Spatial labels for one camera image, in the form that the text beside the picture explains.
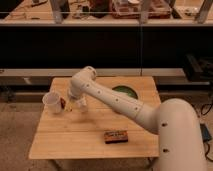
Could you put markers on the clear plastic bottle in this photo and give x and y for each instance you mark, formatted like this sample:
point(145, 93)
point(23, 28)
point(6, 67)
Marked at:
point(82, 104)

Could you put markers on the long workbench shelf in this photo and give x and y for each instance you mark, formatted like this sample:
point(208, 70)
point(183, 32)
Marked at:
point(106, 13)

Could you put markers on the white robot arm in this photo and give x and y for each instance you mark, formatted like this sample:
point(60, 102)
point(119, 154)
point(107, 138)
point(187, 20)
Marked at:
point(174, 121)

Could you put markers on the black equipment box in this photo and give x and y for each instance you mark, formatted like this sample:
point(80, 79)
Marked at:
point(198, 68)

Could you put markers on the wooden folding table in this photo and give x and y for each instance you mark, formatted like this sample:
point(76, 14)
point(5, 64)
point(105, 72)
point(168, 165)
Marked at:
point(73, 134)

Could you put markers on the green plate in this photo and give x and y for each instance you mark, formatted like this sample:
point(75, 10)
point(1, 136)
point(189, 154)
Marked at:
point(127, 90)

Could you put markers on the white ceramic cup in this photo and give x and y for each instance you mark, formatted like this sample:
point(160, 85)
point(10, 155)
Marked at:
point(52, 101)

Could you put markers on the orange black box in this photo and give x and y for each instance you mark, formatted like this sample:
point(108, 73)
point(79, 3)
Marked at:
point(115, 136)

